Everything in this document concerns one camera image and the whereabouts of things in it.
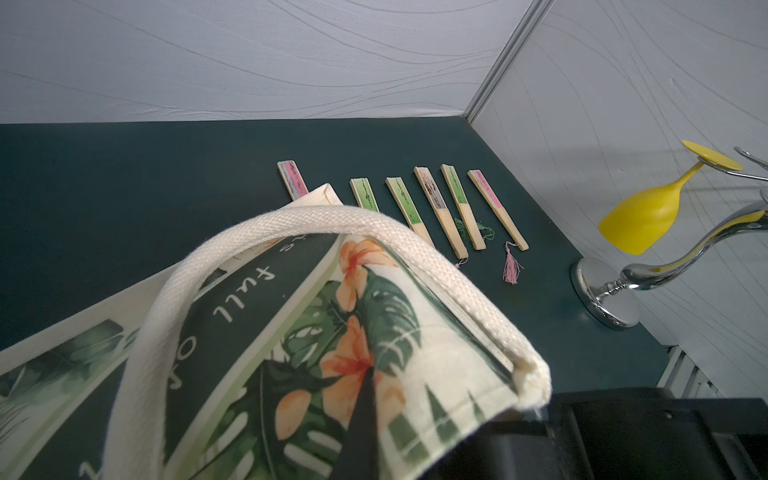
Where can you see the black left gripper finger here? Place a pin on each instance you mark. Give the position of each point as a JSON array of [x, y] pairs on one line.
[[358, 459]]

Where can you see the cream canvas tote bag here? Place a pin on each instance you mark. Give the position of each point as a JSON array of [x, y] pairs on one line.
[[245, 360]]

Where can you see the bamboo folding fan green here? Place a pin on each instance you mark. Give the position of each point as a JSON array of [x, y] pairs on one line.
[[407, 207], [470, 225]]

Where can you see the bamboo folding fan pink tassel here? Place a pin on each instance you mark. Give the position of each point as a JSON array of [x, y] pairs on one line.
[[443, 214]]

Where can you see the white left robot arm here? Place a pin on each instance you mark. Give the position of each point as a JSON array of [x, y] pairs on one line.
[[618, 434]]

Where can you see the yellow plastic wine glass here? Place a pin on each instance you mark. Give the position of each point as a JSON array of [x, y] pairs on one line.
[[639, 221]]

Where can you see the chrome wire glass rack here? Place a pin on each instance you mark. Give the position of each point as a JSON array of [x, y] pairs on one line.
[[608, 293]]

